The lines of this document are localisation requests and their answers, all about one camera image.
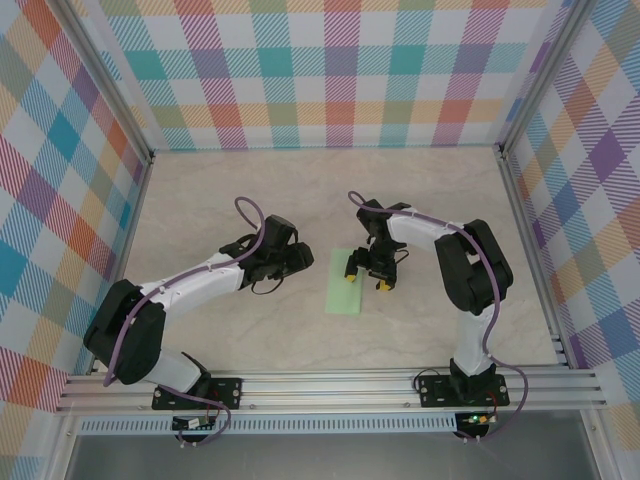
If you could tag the light green paper sheet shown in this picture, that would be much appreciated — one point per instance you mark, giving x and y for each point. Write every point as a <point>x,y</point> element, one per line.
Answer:
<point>342,300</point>

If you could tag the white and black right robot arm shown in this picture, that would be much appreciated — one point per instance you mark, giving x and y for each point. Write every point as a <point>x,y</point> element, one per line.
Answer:
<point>475,280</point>

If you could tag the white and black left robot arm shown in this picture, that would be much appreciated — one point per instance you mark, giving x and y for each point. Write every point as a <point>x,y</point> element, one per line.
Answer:
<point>130,345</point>

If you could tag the right circuit board with LED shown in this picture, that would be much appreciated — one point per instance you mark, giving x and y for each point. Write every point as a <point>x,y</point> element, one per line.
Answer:
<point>477,419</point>

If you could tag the grey metal panel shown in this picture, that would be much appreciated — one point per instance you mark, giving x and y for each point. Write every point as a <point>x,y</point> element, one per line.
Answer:
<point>325,457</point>

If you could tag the black left circuit board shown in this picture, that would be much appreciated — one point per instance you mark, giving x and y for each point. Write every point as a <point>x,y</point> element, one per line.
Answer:
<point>187,424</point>

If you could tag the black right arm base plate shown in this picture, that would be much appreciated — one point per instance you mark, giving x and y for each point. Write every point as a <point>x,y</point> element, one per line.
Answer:
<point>432,392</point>

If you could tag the aluminium mounting rail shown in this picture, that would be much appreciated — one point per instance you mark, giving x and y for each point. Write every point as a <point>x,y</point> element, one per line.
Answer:
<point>325,390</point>

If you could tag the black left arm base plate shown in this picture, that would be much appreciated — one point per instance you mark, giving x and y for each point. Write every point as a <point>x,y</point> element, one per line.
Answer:
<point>231,392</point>

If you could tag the aluminium side rail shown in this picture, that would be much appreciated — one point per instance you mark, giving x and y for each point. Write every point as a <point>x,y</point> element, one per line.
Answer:
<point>535,250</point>
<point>131,240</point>

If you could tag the aluminium frame post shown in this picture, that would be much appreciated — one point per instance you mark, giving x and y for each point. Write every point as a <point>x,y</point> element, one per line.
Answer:
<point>545,82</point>
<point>107,85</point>

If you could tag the aluminium frame leg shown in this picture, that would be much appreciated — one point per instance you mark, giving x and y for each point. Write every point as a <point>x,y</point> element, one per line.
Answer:
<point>597,445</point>
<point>62,450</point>

